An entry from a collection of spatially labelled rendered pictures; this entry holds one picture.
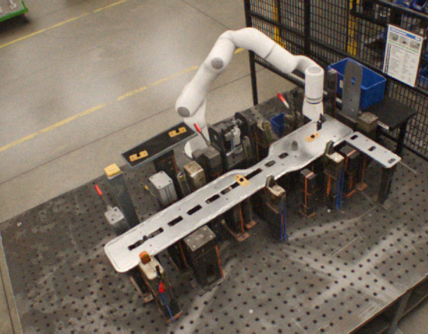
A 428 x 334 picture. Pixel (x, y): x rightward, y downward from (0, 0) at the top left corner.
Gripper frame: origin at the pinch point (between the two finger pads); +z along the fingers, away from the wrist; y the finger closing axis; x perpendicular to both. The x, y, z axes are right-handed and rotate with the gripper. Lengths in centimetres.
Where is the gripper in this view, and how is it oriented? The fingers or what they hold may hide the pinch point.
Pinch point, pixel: (312, 124)
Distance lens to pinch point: 220.5
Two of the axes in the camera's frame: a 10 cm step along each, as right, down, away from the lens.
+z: 1.2, 7.2, 6.8
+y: 5.7, 5.2, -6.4
